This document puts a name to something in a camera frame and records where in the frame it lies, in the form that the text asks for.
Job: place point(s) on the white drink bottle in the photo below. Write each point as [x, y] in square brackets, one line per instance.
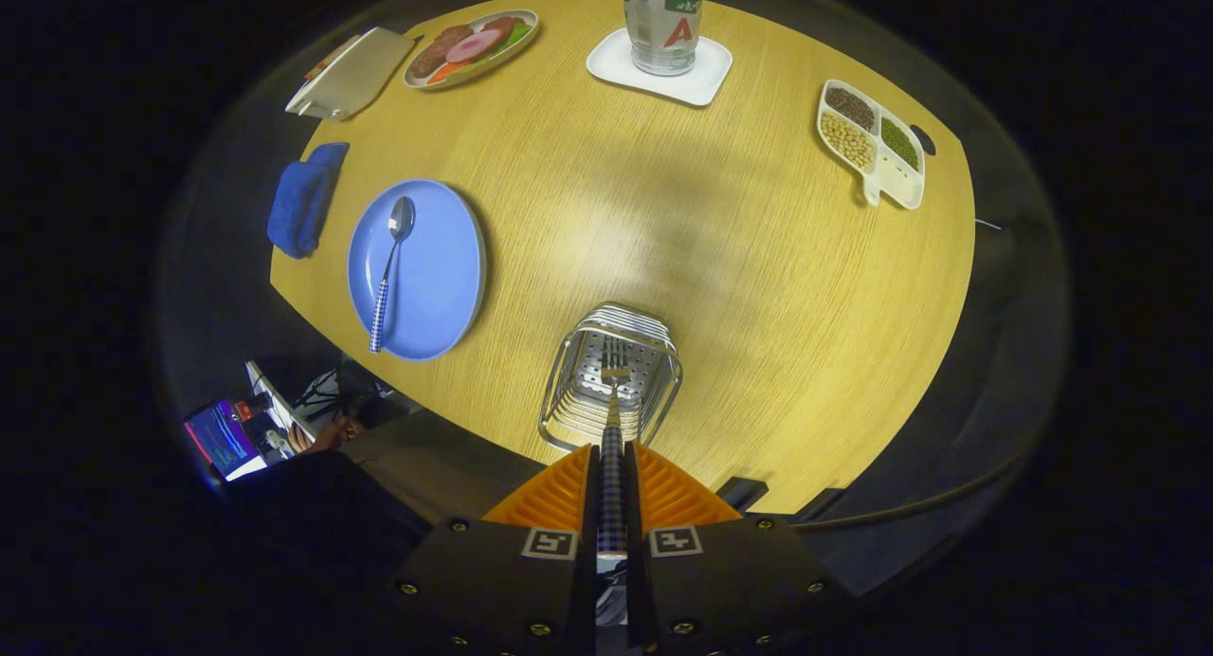
[663, 40]

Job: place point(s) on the black table grommet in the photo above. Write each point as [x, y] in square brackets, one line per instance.
[924, 140]

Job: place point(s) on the white board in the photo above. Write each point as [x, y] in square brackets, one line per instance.
[280, 405]

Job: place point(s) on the white food plate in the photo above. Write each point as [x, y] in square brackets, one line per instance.
[529, 21]

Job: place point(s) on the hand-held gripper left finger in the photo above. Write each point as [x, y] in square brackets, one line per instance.
[588, 590]

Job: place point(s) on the white divided dish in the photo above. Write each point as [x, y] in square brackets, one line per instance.
[896, 177]

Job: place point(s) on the green lettuce leaf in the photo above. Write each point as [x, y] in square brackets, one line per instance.
[516, 35]

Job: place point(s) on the person's grey trousers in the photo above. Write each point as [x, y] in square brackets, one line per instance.
[436, 457]

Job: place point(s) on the pink ham slice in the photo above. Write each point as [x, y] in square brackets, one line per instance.
[474, 46]

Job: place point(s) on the small brown meat piece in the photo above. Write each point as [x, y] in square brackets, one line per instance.
[499, 26]

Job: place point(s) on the pile of green beans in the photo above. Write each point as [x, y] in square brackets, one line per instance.
[900, 144]

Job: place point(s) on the pile of brown beans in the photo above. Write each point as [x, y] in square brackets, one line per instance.
[850, 106]

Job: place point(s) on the pile of yellow beans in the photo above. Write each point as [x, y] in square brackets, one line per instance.
[846, 141]

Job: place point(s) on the lit laptop screen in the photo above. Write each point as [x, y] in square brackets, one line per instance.
[220, 436]

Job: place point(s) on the black table clamp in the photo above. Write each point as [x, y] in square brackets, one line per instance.
[742, 493]

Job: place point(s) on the red tomato slice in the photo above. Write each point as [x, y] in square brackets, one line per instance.
[445, 72]

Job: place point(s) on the blue folded towel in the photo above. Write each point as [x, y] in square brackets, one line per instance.
[298, 201]

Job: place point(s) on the person's dark top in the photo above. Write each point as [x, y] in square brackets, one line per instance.
[313, 523]

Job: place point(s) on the blue round plate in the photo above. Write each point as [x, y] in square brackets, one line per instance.
[436, 267]

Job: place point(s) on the white square coaster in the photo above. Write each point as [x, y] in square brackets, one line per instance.
[706, 78]

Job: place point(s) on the black and white shoe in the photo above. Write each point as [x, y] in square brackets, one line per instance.
[332, 391]

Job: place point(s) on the toast slice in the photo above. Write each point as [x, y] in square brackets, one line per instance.
[327, 61]

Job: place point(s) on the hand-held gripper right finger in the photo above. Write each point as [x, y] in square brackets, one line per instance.
[637, 590]

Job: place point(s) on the large brown meat piece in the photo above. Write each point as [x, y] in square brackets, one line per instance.
[441, 51]

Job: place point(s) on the white toaster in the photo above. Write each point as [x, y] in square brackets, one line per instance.
[355, 73]

